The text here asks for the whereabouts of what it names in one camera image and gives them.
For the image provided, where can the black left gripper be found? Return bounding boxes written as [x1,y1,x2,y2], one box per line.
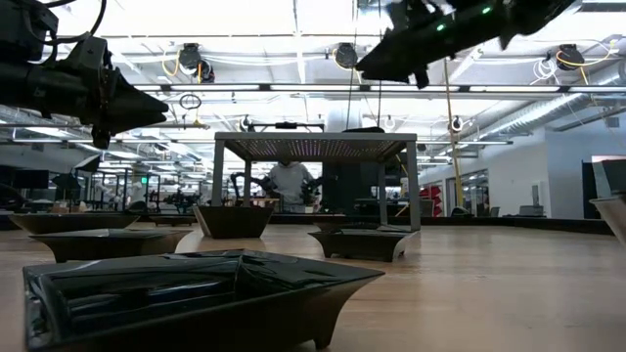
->
[63,35,170,151]

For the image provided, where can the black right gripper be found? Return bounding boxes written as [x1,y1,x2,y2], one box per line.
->
[354,0,508,91]

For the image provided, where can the small black square plate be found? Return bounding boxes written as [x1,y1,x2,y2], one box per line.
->
[22,248,386,352]
[306,228,421,264]
[312,221,383,234]
[27,227,193,264]

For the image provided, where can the grey perforated metal shelf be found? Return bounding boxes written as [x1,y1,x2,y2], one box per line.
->
[209,130,423,234]

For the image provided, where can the black background monitor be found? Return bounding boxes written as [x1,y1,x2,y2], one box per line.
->
[12,168,51,191]

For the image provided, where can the black background cabinet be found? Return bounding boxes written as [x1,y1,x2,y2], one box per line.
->
[321,160,383,216]

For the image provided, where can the red storage bins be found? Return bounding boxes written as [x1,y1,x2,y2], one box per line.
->
[418,184,444,218]

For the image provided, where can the person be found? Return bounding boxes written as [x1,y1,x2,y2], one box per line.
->
[266,160,315,215]

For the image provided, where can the black hanging cable loop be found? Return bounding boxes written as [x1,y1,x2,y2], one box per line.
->
[178,92,202,111]

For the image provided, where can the black hanging cable with coil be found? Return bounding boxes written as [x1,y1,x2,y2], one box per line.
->
[344,0,383,129]

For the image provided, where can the yellow hanging cable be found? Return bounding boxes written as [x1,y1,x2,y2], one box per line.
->
[441,58,466,209]

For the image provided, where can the grey ceiling duct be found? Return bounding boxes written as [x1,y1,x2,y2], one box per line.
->
[481,92,626,141]

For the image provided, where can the dark panel by wall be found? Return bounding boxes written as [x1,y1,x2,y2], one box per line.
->
[580,154,626,220]

